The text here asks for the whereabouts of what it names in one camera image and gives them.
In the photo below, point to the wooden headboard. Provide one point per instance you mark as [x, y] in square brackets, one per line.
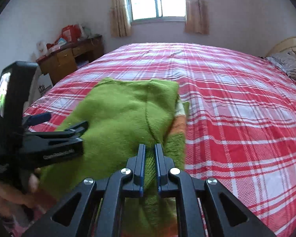
[286, 43]

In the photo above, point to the patterned pillow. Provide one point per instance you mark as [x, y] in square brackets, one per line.
[289, 65]

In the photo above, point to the red box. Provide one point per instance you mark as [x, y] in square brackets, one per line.
[54, 48]

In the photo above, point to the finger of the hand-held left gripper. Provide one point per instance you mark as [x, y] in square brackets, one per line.
[39, 118]
[75, 128]

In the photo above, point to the red bag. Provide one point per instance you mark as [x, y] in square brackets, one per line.
[70, 33]

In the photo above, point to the beige curtain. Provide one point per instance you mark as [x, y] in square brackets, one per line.
[119, 12]
[197, 12]

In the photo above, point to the person's left hand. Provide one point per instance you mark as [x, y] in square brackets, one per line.
[12, 197]

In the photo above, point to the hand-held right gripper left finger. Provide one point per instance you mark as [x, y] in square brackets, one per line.
[141, 172]

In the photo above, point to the green knit sweater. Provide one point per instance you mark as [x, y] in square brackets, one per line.
[118, 118]

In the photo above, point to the window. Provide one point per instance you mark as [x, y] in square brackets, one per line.
[157, 0]

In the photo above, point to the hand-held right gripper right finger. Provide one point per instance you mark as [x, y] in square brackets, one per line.
[159, 172]

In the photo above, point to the pale plastic bag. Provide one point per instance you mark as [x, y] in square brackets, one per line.
[85, 31]

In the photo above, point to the wooden desk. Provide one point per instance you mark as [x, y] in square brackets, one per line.
[64, 61]

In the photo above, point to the white printed bag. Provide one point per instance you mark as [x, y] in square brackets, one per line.
[44, 85]

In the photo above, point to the red plaid bed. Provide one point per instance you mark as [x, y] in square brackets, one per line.
[236, 103]

